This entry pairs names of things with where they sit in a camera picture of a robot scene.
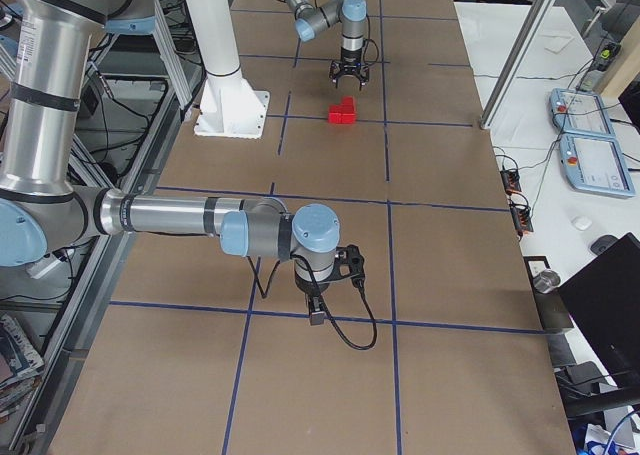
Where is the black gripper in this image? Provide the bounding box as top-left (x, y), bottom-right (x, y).
top-left (329, 60), bottom-right (369, 91)
top-left (294, 274), bottom-right (330, 326)

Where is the red block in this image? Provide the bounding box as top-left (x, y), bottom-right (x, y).
top-left (340, 96), bottom-right (355, 112)

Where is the red block placed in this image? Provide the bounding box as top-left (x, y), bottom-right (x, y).
top-left (339, 106), bottom-right (357, 124)
top-left (327, 105), bottom-right (342, 124)

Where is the brown paper table cover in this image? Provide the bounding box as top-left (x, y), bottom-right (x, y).
top-left (47, 0), bottom-right (576, 455)

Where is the upper teach pendant tablet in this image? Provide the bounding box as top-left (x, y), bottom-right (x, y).
top-left (549, 88), bottom-right (615, 137)

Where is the teach pendant tablet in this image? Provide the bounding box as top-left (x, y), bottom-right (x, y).
top-left (549, 88), bottom-right (615, 137)
top-left (560, 133), bottom-right (636, 198)

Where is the metal cup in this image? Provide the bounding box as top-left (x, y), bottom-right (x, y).
top-left (532, 269), bottom-right (561, 294)

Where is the lower teach pendant tablet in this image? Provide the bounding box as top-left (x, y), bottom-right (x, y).
top-left (560, 133), bottom-right (636, 198)

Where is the black laptop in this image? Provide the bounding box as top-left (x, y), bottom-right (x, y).
top-left (559, 233), bottom-right (639, 386)

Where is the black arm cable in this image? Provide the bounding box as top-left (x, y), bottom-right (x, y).
top-left (253, 254), bottom-right (378, 351)

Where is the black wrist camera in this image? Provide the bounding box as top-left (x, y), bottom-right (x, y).
top-left (332, 244), bottom-right (366, 289)

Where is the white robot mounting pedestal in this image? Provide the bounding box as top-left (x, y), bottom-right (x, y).
top-left (186, 0), bottom-right (270, 139)

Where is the aluminium side frame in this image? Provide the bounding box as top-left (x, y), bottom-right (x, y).
top-left (1, 0), bottom-right (204, 454)

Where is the aluminium frame post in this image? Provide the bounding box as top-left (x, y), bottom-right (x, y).
top-left (480, 0), bottom-right (556, 129)

